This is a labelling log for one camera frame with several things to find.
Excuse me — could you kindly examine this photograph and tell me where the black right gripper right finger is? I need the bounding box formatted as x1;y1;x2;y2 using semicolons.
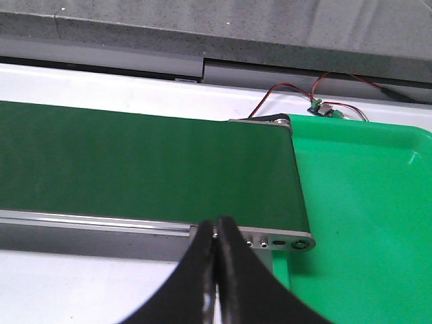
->
215;217;330;323

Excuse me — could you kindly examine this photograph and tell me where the grey stone counter slab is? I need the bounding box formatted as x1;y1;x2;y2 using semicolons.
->
1;1;431;83

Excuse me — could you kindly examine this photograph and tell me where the green plastic tray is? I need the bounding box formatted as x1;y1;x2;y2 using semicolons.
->
274;115;431;323

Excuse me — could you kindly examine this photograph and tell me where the green conveyor belt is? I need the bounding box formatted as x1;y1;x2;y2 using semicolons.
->
1;102;310;232

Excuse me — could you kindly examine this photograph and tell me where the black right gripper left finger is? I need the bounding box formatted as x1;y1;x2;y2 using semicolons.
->
123;221;216;323

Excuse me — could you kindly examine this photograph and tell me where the small green circuit board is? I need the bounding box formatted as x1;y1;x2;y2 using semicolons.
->
307;99;345;119

